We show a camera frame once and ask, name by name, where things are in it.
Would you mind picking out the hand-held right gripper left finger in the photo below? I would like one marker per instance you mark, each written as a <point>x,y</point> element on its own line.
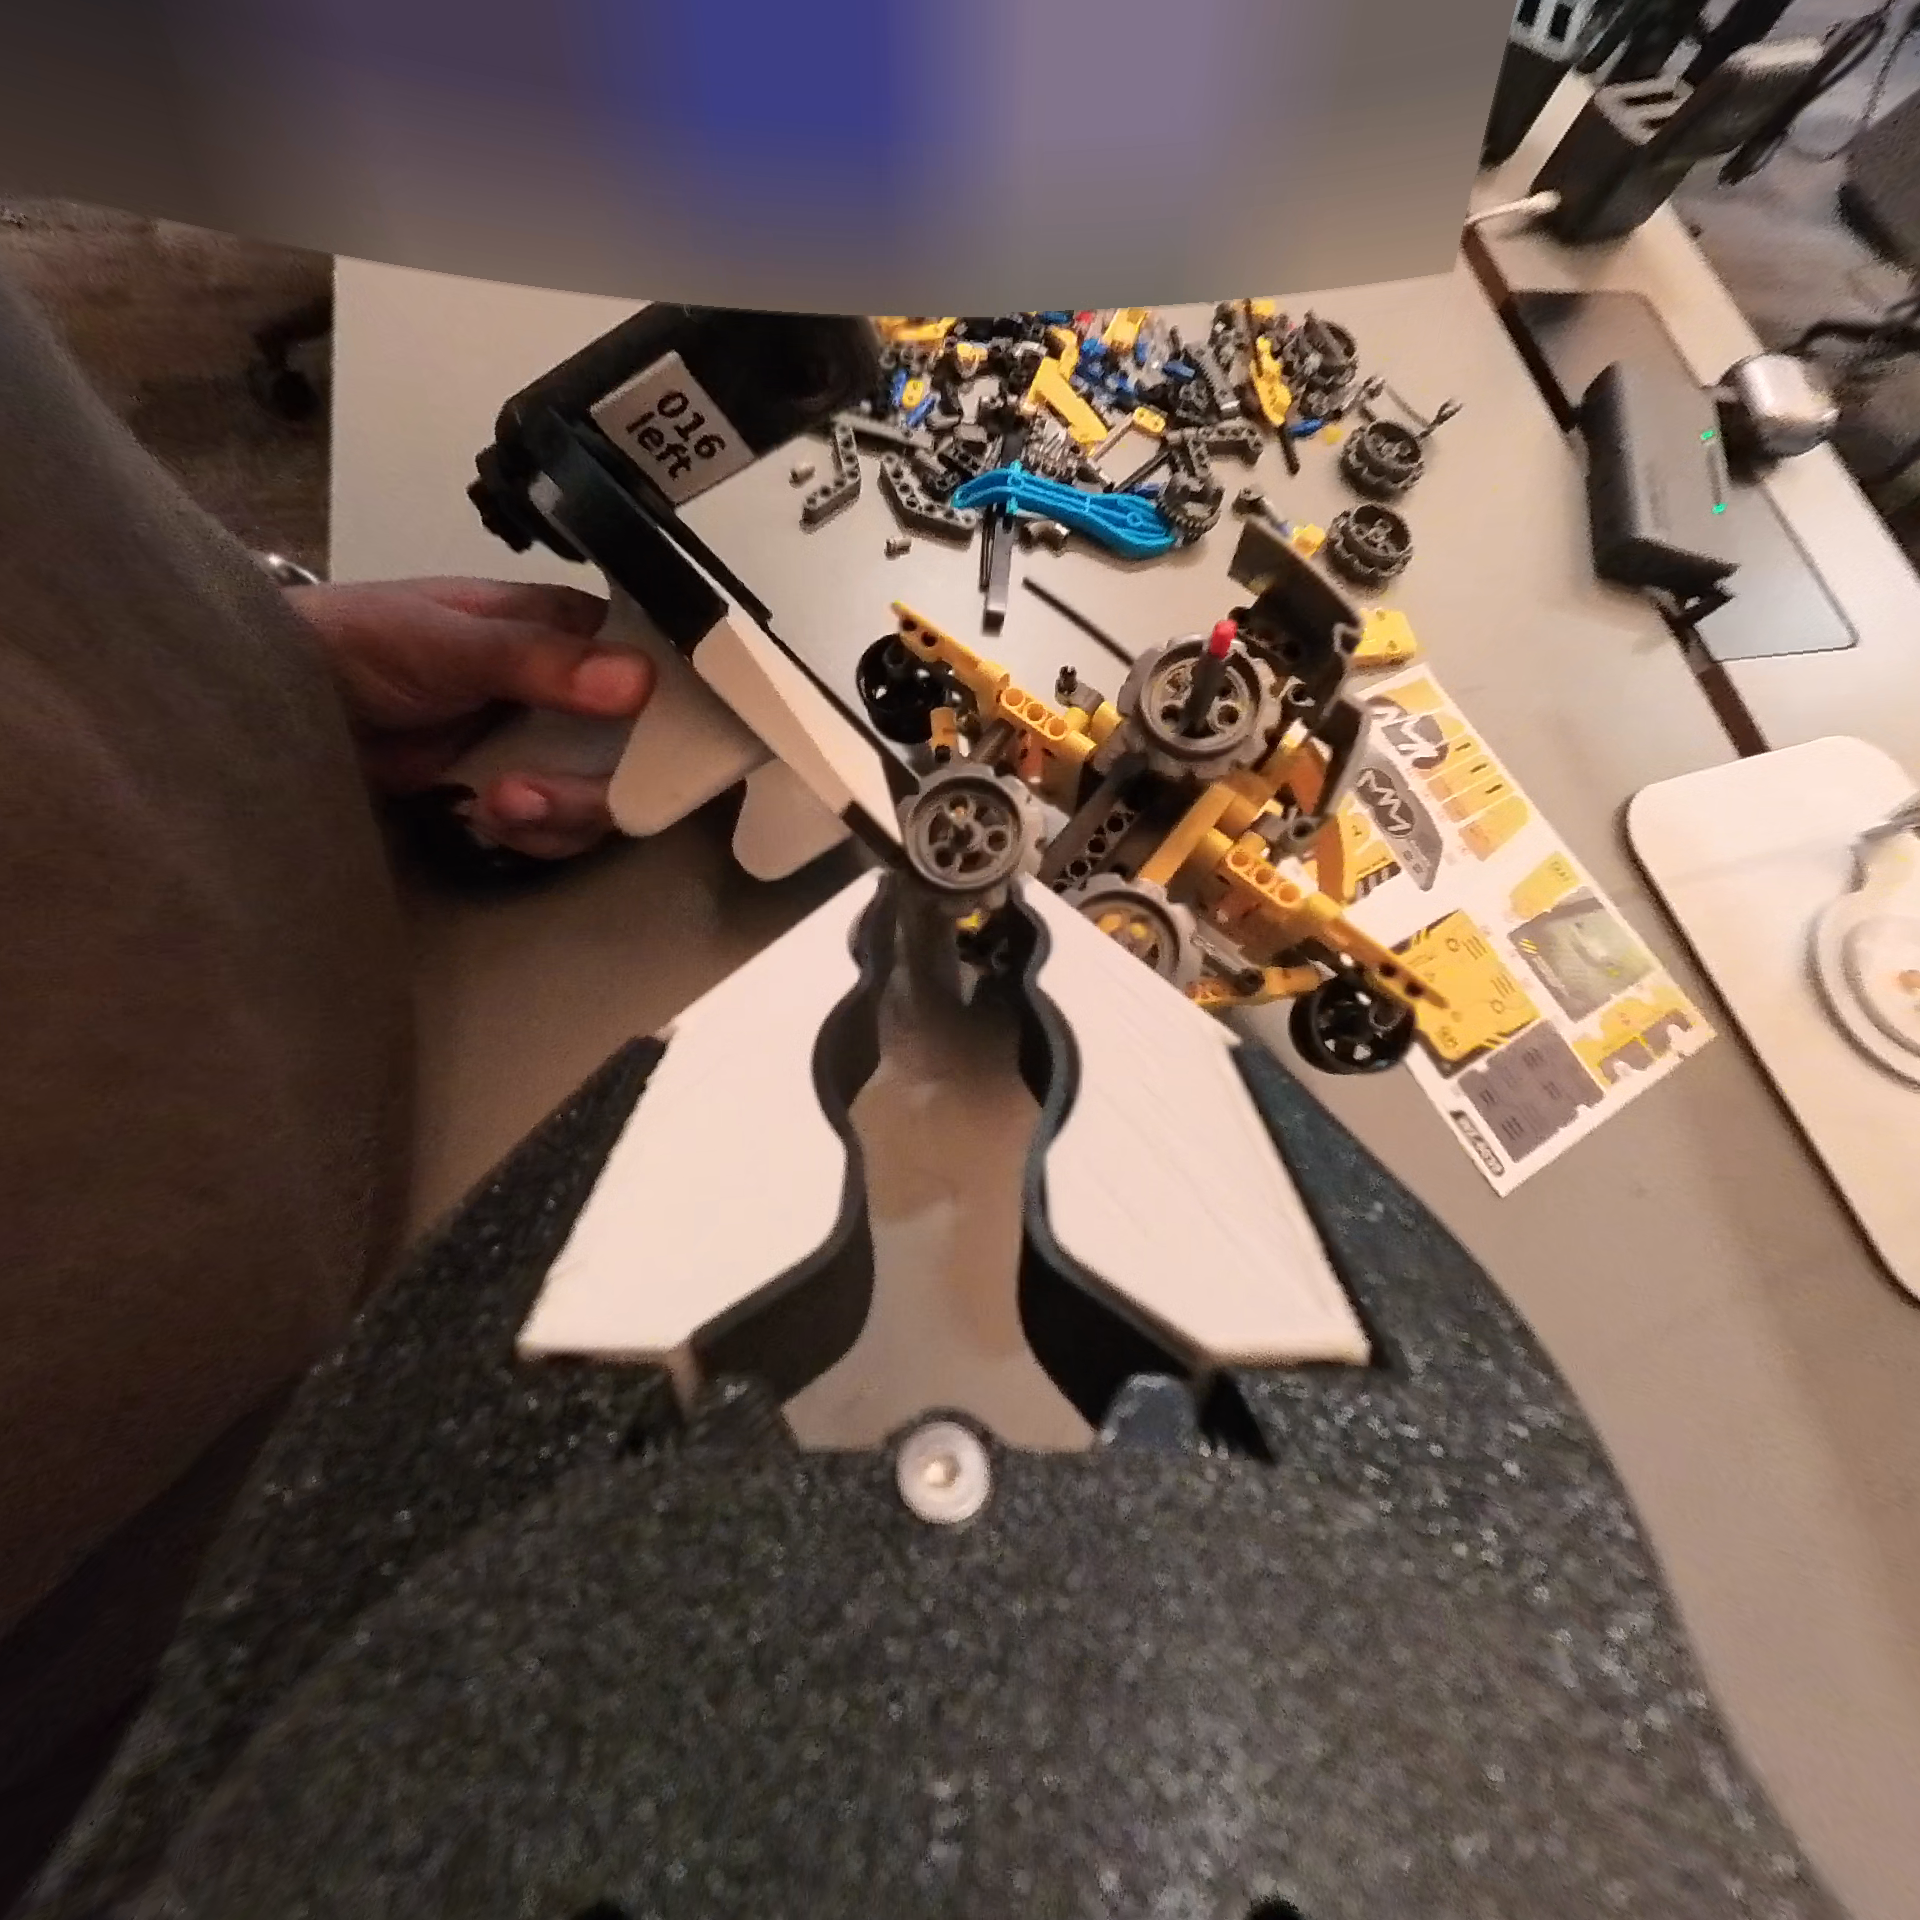
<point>674,1200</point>

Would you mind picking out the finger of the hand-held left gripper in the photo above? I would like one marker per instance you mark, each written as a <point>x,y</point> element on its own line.
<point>765,691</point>
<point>812,676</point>

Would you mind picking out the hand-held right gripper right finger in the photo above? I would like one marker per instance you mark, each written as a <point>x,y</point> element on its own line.
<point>1187,1200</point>

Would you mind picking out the grey toy wheel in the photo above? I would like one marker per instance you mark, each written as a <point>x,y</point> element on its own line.
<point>968,821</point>

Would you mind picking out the yellow toy vehicle model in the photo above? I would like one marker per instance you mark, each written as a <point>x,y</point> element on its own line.
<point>1049,720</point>

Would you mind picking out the pile of toy building pieces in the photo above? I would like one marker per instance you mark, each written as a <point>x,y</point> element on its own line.
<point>1078,389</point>

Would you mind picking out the person's left hand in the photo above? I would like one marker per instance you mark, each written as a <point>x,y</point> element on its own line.
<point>436,662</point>

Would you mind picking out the black toy axle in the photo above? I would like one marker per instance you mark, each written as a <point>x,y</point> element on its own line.
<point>1078,618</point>

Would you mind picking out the bright blue toy blade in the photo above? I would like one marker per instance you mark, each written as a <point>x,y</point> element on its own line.
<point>1078,518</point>

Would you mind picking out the yellow grey sticker sheet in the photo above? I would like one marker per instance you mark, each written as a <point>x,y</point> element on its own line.
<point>1501,1051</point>

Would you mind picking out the small black toy wheel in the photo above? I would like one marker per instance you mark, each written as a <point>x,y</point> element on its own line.
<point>1371,542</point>
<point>1384,459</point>

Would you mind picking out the yellow toy panel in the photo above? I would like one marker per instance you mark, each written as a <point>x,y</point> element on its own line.
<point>1388,637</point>

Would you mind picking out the white book stand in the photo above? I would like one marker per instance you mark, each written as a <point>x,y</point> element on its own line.
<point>1725,871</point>

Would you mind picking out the dark grey rectangular pad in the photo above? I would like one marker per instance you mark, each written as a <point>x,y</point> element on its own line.
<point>1784,599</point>

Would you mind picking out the black power hub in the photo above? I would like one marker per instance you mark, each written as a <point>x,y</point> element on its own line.
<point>1652,482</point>

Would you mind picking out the black slotted charger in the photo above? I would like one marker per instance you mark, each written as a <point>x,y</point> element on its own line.
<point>1652,150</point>

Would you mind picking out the small silver device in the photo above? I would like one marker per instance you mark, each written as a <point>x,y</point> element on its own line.
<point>1779,406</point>

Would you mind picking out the black charger case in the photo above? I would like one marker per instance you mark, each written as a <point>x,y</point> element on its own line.
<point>1574,36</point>

